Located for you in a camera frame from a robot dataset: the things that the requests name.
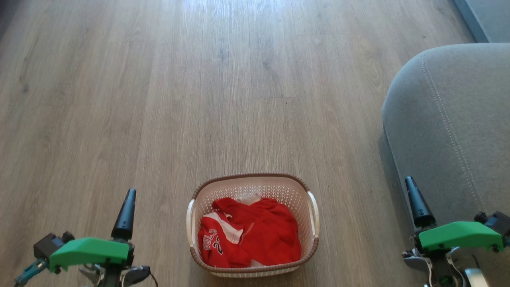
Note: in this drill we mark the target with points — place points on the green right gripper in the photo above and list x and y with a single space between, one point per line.
458 235

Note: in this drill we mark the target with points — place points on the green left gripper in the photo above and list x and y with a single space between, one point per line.
91 250

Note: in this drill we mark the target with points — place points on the red basketball jersey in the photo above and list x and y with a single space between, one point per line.
271 235

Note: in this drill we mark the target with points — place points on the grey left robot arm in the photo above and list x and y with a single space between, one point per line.
133 276

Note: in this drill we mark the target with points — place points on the grey stitched sofa seat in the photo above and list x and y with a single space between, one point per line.
450 119

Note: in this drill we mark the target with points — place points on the grey plain sofa seat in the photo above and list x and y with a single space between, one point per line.
494 16

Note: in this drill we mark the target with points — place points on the cream plastic laundry basket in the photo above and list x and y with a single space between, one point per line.
259 187

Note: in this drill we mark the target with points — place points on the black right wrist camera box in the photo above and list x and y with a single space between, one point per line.
498 225

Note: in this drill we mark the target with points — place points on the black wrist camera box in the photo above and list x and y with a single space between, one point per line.
48 244
498 225

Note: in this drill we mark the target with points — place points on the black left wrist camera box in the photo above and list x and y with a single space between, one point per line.
48 244

